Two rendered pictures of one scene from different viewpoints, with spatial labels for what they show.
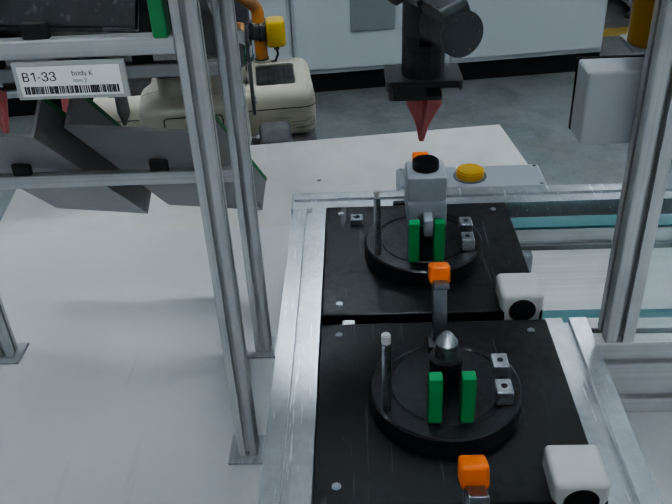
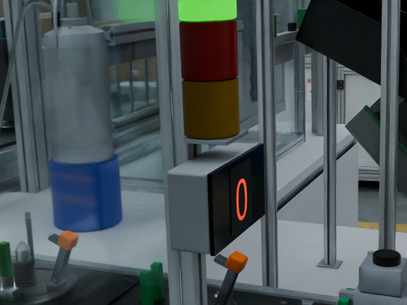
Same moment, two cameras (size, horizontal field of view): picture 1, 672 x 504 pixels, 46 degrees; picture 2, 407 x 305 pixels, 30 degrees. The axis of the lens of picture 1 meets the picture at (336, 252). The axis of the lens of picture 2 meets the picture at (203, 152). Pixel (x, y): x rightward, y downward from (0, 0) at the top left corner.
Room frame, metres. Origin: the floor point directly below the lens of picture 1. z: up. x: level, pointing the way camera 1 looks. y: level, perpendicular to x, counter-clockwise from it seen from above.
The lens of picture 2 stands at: (0.92, -0.90, 1.40)
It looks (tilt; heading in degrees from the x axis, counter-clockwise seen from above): 13 degrees down; 113
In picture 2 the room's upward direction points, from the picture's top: 2 degrees counter-clockwise
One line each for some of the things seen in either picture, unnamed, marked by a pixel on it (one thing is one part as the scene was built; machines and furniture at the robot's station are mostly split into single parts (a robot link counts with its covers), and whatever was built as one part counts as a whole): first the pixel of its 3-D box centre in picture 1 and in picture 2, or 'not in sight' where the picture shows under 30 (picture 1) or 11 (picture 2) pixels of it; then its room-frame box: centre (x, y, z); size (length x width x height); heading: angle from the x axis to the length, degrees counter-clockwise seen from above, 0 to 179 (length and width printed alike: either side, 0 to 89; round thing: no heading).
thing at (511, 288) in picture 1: (518, 298); not in sight; (0.69, -0.20, 0.97); 0.05 x 0.05 x 0.04; 88
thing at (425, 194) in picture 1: (425, 191); (377, 282); (0.78, -0.11, 1.06); 0.08 x 0.04 x 0.07; 178
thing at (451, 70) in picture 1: (423, 59); not in sight; (1.02, -0.13, 1.13); 0.10 x 0.07 x 0.07; 89
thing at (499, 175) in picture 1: (468, 193); not in sight; (1.01, -0.20, 0.93); 0.21 x 0.07 x 0.06; 88
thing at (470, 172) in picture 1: (469, 175); not in sight; (1.01, -0.20, 0.96); 0.04 x 0.04 x 0.02
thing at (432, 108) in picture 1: (413, 109); not in sight; (1.02, -0.12, 1.06); 0.07 x 0.07 x 0.09; 89
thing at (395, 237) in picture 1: (422, 245); not in sight; (0.80, -0.10, 0.98); 0.14 x 0.14 x 0.02
